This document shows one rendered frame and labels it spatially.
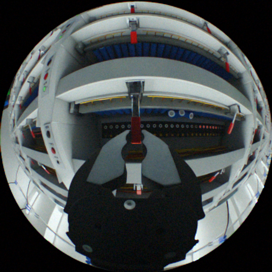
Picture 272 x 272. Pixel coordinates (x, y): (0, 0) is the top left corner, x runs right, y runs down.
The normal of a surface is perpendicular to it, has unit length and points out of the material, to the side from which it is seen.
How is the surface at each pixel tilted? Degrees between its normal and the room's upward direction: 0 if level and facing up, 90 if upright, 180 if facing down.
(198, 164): 109
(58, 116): 90
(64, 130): 90
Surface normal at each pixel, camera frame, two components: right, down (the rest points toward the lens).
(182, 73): -0.04, 0.05
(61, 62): 1.00, -0.02
